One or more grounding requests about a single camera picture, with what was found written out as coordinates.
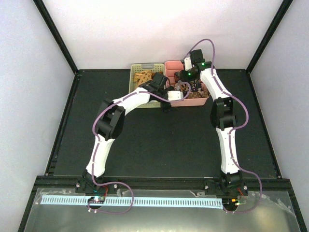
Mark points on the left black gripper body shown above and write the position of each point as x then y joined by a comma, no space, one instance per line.
164,106

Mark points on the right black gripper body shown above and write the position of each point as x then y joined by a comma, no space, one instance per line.
188,78

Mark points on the navy floral tie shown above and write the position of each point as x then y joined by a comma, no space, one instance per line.
178,77

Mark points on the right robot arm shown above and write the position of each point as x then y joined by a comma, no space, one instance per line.
222,116

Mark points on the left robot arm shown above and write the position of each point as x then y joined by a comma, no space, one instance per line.
110,121

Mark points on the tan paisley rolled tie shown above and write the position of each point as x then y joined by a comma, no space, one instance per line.
182,87

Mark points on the dark floral rolled tie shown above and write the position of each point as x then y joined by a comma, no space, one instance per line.
196,87

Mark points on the pink divided organizer tray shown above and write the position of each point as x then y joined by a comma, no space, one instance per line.
171,67

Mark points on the brown dotted rolled tie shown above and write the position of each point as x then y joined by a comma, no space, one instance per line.
197,95

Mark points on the green plastic basket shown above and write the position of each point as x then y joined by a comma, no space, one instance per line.
158,85

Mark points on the orange patterned tie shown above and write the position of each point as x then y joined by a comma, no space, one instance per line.
143,77

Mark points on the right controller board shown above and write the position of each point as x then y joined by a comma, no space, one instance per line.
232,202

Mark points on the controller board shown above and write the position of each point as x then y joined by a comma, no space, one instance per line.
232,202
96,199

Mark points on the left controller board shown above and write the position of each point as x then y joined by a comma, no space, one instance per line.
96,199

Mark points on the clear acrylic sheet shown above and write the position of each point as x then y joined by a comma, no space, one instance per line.
271,211

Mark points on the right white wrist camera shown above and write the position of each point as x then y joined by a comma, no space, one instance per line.
187,64

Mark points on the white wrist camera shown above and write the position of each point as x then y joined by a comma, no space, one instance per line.
174,95
187,64

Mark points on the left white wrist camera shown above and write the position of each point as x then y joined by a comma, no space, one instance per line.
174,95

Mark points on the right black frame post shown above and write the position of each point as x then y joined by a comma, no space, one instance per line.
278,17

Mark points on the black frame post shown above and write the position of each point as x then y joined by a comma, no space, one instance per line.
278,17
55,33

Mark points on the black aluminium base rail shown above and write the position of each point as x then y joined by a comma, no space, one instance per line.
210,186

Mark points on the light blue slotted cable duct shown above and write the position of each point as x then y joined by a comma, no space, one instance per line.
135,201

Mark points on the left black frame post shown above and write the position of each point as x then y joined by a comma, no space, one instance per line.
55,33

